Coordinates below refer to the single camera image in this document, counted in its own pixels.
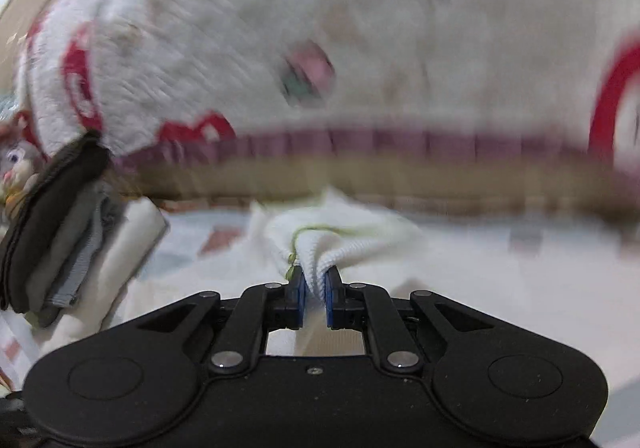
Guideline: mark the dark brown knit sweater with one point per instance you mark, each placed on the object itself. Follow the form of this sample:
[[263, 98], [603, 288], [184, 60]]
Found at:
[[42, 212]]

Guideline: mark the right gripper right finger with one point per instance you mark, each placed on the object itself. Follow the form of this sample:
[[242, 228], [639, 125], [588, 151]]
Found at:
[[369, 310]]

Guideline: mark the checkered play mat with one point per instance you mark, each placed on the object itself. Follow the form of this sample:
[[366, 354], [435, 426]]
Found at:
[[210, 237]]

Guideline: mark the white folded garment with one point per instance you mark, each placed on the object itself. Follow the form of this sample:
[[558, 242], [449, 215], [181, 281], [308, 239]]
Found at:
[[140, 231]]

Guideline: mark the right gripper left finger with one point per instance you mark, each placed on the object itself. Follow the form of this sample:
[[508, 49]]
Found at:
[[246, 322]]

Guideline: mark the white quilted bear bedspread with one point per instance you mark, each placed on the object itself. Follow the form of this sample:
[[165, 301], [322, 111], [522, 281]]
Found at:
[[468, 105]]

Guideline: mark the grey folded garment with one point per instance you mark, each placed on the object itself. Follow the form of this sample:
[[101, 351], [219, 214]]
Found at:
[[106, 212]]

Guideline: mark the cream zip-up hoodie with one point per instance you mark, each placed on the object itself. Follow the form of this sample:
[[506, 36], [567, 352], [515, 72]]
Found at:
[[350, 267]]

